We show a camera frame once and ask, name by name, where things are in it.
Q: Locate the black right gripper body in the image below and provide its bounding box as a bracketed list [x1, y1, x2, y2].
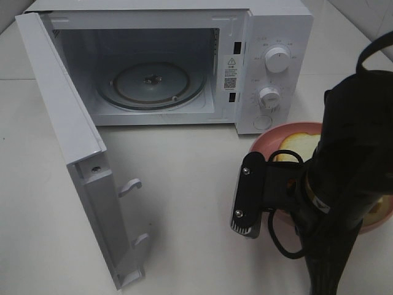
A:
[260, 162, 306, 213]

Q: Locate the pink plate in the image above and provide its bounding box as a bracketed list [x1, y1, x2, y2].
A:
[249, 122, 392, 235]

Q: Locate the round door release button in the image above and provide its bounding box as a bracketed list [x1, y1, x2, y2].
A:
[253, 115, 273, 130]

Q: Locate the white microwave door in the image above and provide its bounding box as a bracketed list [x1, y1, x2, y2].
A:
[15, 12, 149, 289]

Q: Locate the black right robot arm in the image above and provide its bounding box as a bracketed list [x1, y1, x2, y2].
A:
[254, 68, 392, 294]

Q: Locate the white timer knob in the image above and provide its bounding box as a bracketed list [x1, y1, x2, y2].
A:
[259, 87, 281, 109]

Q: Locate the white microwave oven body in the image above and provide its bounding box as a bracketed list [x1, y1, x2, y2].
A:
[16, 1, 313, 134]

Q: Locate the white power knob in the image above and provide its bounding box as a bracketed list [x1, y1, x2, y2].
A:
[265, 46, 290, 73]

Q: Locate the warning label sticker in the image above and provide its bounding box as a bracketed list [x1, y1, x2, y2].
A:
[222, 55, 241, 91]

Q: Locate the glass turntable plate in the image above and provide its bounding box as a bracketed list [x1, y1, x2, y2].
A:
[96, 61, 207, 111]

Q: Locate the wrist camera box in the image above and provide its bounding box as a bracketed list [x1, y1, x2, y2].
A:
[230, 151, 267, 238]

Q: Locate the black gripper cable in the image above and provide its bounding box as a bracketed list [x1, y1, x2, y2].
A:
[263, 30, 393, 259]

